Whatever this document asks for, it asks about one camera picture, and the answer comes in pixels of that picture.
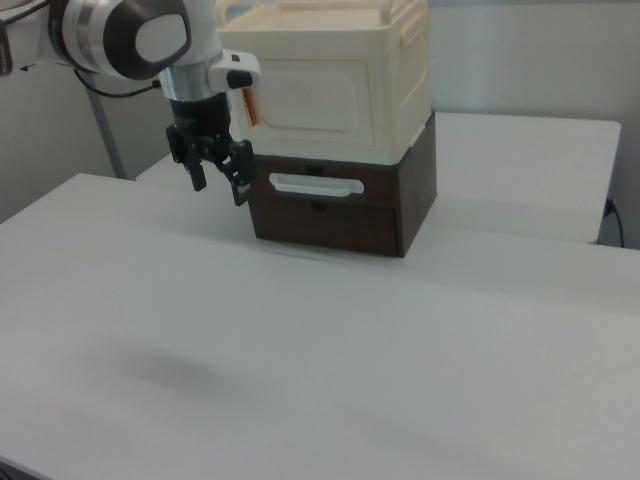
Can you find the cream cabinet door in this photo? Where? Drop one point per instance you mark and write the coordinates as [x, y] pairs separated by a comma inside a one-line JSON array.
[[310, 100]]

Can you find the dark brown drawer box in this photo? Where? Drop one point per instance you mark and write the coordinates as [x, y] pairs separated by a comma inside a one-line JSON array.
[[415, 200]]

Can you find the grey metal pole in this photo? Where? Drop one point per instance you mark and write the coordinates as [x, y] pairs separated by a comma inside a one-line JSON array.
[[107, 135]]

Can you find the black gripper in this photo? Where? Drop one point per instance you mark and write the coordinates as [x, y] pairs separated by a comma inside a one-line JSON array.
[[200, 115]]

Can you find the cream plastic cabinet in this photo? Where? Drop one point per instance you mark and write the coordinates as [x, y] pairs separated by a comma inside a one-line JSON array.
[[410, 60]]

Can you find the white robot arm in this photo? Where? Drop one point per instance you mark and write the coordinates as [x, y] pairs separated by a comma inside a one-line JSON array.
[[125, 35]]

